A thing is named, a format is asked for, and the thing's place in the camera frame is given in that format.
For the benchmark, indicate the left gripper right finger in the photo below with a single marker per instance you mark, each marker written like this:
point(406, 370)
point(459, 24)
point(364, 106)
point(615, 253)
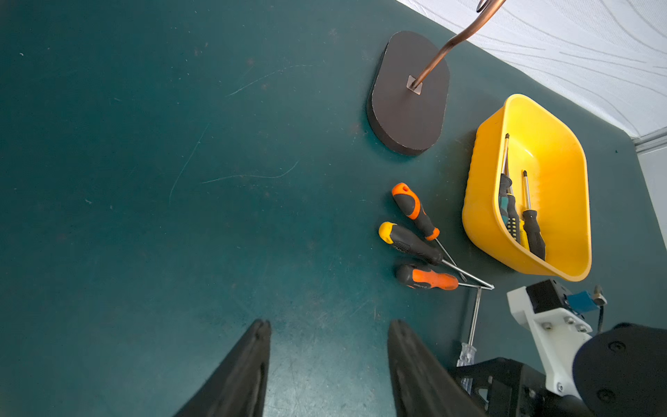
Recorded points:
point(421, 386)

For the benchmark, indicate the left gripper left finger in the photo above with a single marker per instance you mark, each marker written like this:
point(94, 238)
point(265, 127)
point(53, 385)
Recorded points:
point(238, 385)

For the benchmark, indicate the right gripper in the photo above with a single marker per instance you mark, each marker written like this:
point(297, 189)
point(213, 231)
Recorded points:
point(504, 387)

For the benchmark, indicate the clear handle small screwdriver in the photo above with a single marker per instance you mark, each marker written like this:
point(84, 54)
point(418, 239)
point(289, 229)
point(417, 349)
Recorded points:
point(468, 351)

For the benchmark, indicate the black yellow phillips screwdriver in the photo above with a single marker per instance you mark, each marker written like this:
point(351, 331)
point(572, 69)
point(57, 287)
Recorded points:
point(536, 243)

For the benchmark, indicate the yellow plastic storage box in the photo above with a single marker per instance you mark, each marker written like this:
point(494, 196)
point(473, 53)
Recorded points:
point(548, 169)

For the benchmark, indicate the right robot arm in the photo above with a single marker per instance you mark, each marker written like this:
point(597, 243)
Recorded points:
point(621, 372)

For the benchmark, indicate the black screwdriver yellow cap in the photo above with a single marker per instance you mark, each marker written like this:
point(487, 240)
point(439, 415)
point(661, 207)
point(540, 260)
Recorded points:
point(407, 242)

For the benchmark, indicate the orange black stubby screwdriver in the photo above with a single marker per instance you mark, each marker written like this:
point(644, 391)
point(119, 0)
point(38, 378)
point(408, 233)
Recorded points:
point(411, 206)

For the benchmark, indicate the copper scroll hook stand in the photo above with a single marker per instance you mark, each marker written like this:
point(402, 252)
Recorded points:
point(407, 102)

